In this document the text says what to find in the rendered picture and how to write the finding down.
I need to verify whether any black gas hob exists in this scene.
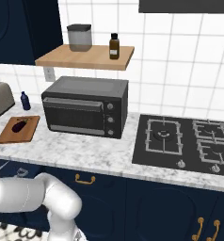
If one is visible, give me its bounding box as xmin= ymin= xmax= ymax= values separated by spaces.
xmin=131 ymin=114 xmax=224 ymax=177

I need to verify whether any dark blue bottle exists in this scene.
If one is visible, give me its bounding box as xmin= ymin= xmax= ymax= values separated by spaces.
xmin=20 ymin=90 xmax=32 ymax=111

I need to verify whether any dark blue open drawer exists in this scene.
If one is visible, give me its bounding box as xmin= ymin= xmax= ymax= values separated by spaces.
xmin=0 ymin=158 xmax=48 ymax=183

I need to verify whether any purple eggplant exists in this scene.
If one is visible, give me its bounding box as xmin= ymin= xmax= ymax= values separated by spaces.
xmin=11 ymin=120 xmax=27 ymax=133

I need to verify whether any dark grey range hood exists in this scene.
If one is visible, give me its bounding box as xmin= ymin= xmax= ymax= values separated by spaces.
xmin=138 ymin=0 xmax=224 ymax=14

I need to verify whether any dark blue wall cupboard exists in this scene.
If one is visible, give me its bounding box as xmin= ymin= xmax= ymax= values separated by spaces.
xmin=0 ymin=0 xmax=64 ymax=66

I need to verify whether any grey peeler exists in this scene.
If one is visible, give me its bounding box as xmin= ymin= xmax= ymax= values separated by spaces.
xmin=14 ymin=168 xmax=30 ymax=179

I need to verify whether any brown bottle with black cap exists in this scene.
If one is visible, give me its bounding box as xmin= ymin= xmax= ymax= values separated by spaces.
xmin=108 ymin=32 xmax=120 ymax=60

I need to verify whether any toaster oven glass door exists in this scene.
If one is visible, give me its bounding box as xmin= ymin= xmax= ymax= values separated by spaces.
xmin=42 ymin=96 xmax=106 ymax=137

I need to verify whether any grey toaster oven door handle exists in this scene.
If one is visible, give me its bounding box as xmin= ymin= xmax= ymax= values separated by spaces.
xmin=42 ymin=97 xmax=104 ymax=112

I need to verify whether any white wall outlet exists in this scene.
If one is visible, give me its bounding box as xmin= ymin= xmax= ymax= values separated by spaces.
xmin=43 ymin=66 xmax=56 ymax=83

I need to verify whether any gold drawer handle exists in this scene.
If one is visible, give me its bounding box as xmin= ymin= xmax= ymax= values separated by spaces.
xmin=74 ymin=173 xmax=97 ymax=185

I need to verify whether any gold cupboard door handle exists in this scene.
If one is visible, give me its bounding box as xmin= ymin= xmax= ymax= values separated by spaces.
xmin=191 ymin=217 xmax=205 ymax=241
xmin=206 ymin=219 xmax=221 ymax=241

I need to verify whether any silver toaster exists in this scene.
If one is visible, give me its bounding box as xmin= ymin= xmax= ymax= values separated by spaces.
xmin=0 ymin=81 xmax=16 ymax=122

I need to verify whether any wooden wall shelf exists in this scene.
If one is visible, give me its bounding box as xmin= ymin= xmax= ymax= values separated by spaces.
xmin=34 ymin=43 xmax=136 ymax=72

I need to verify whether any black toaster oven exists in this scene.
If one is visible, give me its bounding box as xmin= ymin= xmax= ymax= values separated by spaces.
xmin=40 ymin=75 xmax=130 ymax=139

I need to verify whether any wooden cutting board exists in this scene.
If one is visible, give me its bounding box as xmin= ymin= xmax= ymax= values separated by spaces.
xmin=0 ymin=115 xmax=41 ymax=145

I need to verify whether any grey canister with black lid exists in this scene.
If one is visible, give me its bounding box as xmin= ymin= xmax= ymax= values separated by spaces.
xmin=66 ymin=24 xmax=93 ymax=53

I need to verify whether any dark blue drawer front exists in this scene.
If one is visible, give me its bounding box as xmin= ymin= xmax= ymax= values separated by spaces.
xmin=44 ymin=166 xmax=128 ymax=197

